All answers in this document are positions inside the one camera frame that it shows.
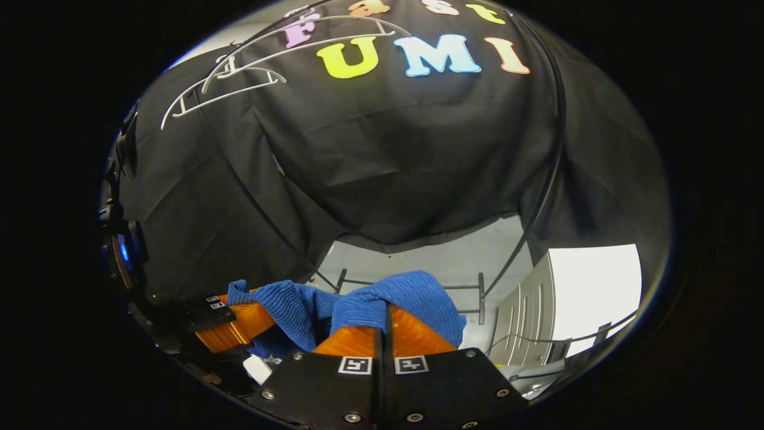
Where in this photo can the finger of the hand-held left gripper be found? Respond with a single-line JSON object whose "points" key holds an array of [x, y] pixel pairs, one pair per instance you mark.
{"points": [[203, 316], [213, 298]]}

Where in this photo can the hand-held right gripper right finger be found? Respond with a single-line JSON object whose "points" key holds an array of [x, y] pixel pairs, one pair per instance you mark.
{"points": [[441, 388]]}

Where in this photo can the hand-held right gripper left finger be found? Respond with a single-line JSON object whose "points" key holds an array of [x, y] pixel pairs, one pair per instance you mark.
{"points": [[334, 388]]}

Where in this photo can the white clothes hanger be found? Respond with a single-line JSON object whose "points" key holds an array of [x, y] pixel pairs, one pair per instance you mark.
{"points": [[271, 74], [334, 43]]}

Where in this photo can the black clothes rack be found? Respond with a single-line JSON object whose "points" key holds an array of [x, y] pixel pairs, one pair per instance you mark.
{"points": [[558, 149]]}

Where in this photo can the white cabinet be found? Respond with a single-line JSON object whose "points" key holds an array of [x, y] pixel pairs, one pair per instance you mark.
{"points": [[591, 292]]}

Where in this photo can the black backdrop cloth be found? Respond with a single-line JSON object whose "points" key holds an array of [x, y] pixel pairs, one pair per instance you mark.
{"points": [[388, 149]]}

